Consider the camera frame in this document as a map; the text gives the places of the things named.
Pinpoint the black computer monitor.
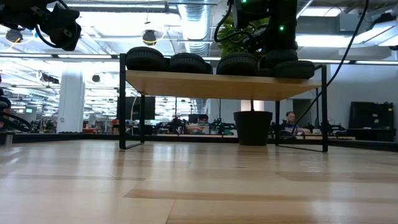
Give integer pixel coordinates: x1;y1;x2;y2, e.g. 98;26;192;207
117;96;156;121

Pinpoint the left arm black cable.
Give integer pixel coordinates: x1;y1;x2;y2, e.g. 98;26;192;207
33;24;63;49

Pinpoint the green leafy potted plant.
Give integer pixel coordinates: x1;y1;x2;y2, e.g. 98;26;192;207
217;14;271;113

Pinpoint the black plant pot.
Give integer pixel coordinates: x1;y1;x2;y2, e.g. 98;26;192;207
233;111;274;147

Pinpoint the silver ribbed ventilation duct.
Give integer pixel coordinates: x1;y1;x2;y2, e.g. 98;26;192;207
177;2;215;57

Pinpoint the white round pillar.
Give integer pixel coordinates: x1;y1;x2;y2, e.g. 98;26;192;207
56;70;86;134

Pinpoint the grey metal bracket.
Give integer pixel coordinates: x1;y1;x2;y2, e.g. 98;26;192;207
0;130;15;146

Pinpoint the black cabinet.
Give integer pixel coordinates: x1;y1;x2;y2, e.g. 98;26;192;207
349;101;396;142

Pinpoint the black table edge rail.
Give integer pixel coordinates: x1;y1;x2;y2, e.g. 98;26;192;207
0;133;398;153

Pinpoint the black looped wrist camera cable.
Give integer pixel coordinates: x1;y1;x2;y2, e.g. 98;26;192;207
213;1;265;47

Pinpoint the curved black cable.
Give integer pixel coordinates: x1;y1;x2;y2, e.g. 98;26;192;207
0;111;32;132

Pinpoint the person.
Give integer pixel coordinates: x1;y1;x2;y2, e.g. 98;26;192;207
279;111;312;137
187;114;211;135

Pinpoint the dark green rubber slide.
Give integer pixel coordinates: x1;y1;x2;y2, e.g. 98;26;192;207
125;46;170;72
259;49;316;80
216;52;259;77
169;52;214;75

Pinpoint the long ceiling light strip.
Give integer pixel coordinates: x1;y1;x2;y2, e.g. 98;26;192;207
298;58;351;65
57;55;113;60

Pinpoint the long thin black cable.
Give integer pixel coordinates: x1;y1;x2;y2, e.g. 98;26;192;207
292;0;370;133

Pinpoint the wooden shelf with black frame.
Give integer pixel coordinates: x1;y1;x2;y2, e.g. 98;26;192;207
119;53;329;153

